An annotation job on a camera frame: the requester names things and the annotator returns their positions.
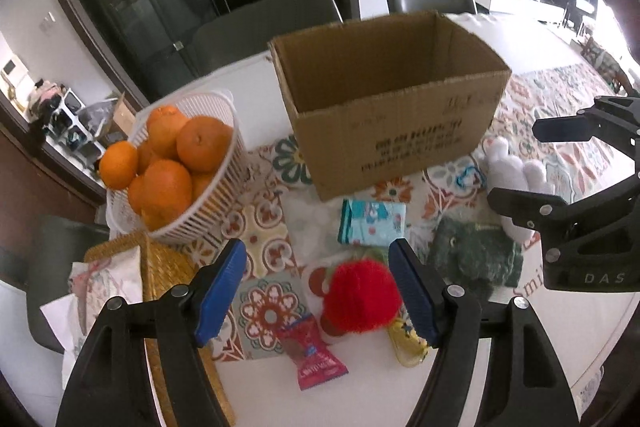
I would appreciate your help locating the dark grey chair left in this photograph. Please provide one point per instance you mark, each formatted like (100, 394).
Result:
(248, 30)

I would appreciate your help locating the yellow carabiner toy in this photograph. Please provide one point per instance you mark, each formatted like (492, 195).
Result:
(410, 349)

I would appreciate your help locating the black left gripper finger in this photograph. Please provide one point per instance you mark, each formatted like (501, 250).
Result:
(537, 211)
(577, 128)

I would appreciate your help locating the red fluffy pompom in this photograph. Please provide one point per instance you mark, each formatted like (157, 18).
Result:
(363, 296)

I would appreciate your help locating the white plastic fruit basket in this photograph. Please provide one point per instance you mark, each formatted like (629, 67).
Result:
(213, 193)

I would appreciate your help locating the orange fruit front large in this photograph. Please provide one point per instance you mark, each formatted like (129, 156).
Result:
(166, 193)

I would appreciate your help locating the brown cardboard box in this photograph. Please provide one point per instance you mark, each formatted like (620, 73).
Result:
(373, 100)

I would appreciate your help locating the floral fabric cover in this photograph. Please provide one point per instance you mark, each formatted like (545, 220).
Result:
(89, 285)

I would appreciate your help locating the orange fruit left outer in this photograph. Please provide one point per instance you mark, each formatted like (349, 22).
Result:
(119, 165)

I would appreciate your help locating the woven wicker tissue box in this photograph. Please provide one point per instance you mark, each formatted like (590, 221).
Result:
(150, 357)

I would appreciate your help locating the dark chair near left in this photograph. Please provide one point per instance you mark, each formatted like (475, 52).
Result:
(57, 244)

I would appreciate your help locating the white shoe rack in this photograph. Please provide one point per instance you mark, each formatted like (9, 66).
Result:
(60, 116)

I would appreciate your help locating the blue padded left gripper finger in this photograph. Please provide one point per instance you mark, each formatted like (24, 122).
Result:
(110, 383)
(525, 383)

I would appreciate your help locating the dark green knitted cloth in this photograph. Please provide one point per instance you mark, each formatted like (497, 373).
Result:
(480, 258)

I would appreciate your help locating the teal cartoon tissue pack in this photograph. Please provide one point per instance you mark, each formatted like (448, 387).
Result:
(370, 223)

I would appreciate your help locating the pink snack packet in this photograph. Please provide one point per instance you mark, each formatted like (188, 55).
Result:
(315, 363)

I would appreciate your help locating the orange fruit right top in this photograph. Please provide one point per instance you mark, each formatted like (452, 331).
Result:
(203, 142)

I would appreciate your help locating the white plush toy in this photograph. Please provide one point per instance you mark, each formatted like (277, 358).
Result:
(506, 170)

